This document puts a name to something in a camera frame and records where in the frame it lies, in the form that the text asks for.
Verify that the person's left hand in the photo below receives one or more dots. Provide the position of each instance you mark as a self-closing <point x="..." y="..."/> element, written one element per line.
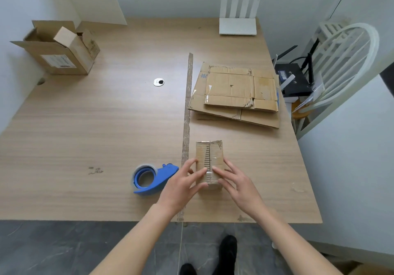
<point x="175" y="188"/>

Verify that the white papers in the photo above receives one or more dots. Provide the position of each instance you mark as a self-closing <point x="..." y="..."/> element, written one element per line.
<point x="311" y="99"/>

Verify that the person's right thumb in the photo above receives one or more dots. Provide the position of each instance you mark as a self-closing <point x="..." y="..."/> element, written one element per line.
<point x="227" y="187"/>

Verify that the clear packing tape roll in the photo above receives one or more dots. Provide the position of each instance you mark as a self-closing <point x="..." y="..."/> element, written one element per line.
<point x="138" y="173"/>

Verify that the small flattened cardboard box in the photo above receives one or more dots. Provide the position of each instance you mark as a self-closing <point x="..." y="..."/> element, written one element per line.
<point x="234" y="87"/>

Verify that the white wooden chair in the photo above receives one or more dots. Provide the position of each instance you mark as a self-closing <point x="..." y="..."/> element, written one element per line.
<point x="347" y="68"/>

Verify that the white router with antennas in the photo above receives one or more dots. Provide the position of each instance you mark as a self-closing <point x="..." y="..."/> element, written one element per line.
<point x="237" y="26"/>

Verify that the person's black shoe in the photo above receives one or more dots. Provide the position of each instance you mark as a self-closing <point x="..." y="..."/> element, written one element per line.
<point x="187" y="269"/>
<point x="227" y="253"/>

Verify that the person's left forearm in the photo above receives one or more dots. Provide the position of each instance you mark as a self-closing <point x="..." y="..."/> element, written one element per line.
<point x="138" y="241"/>

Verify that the open cardboard box with label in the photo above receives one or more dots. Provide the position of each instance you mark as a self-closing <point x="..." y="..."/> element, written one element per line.
<point x="66" y="57"/>

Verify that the black router with antennas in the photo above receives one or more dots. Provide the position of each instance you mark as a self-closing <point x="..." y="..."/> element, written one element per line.
<point x="294" y="82"/>

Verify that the person's right forearm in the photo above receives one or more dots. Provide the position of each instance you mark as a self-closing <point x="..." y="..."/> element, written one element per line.
<point x="292" y="244"/>

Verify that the large flattened cardboard box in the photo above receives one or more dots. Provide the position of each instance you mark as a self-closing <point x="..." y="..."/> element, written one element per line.
<point x="215" y="113"/>

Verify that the small brown cardboard box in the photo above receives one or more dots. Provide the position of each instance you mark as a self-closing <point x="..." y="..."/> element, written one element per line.
<point x="210" y="154"/>

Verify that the person's right hand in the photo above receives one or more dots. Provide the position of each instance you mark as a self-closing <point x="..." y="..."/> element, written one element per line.
<point x="243" y="191"/>

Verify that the person's black right shoe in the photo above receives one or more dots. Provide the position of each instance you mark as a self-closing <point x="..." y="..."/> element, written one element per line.
<point x="227" y="253"/>

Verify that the blue tape dispenser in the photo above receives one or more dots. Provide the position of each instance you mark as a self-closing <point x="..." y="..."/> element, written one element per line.
<point x="164" y="174"/>

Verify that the person's left thumb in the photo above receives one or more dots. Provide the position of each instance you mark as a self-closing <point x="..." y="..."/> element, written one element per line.
<point x="198" y="189"/>

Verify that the person's black left shoe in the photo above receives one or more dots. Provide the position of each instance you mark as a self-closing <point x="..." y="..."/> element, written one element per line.
<point x="187" y="269"/>

